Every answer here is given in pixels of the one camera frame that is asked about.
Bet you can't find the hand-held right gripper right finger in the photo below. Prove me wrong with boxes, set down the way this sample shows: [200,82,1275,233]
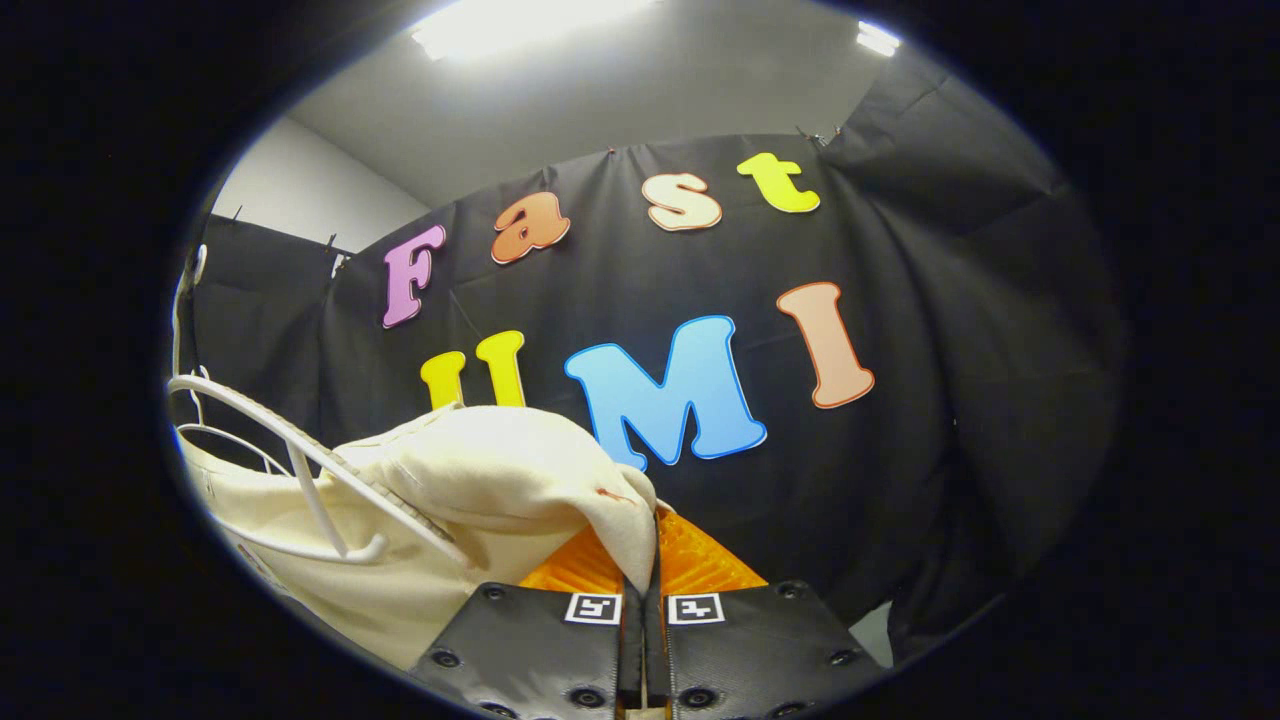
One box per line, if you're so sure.
[645,508,891,720]

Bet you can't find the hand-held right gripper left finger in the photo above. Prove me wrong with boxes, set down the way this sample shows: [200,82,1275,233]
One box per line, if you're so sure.
[410,520,646,720]

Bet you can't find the cream button-up shirt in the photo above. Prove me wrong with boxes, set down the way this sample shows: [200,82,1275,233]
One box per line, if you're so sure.
[175,404,661,673]

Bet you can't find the white plastic clothes hanger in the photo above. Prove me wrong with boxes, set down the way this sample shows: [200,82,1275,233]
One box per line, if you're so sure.
[166,243,471,566]

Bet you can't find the large ceiling light panel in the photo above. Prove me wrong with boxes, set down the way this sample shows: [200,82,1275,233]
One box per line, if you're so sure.
[410,0,661,61]

